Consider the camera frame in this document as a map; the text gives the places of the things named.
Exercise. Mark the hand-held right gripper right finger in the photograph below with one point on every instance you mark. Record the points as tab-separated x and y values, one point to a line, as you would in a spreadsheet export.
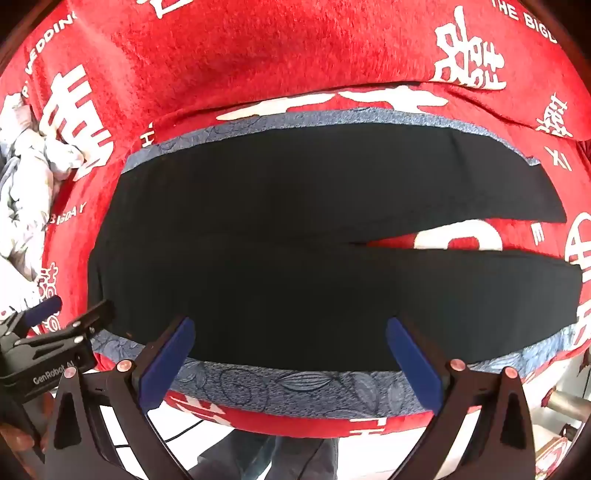
415	364

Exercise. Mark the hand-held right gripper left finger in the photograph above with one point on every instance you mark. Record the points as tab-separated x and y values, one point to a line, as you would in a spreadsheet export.
168	364

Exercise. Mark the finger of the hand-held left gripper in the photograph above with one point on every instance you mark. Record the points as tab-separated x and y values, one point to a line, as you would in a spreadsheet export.
44	309
94	318

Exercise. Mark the blue patterned cloth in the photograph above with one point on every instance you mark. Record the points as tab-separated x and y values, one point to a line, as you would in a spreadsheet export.
300	385

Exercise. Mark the person's left hand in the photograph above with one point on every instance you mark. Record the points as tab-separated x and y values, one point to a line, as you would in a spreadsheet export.
16	438

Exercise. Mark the white grey crumpled cloth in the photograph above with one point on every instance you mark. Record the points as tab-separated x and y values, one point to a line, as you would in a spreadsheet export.
23	207

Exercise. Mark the person's left leg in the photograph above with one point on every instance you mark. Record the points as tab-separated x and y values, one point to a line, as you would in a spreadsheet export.
240	454

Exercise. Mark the person's leg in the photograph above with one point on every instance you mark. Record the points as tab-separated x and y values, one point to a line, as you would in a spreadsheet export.
307	459
240	454

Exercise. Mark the person's right leg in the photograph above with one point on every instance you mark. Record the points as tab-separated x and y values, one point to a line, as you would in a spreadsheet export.
307	459

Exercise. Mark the red printed blanket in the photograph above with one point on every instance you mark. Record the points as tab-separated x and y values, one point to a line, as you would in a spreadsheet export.
277	46

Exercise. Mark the metal frame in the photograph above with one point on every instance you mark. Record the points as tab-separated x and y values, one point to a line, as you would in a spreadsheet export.
565	404

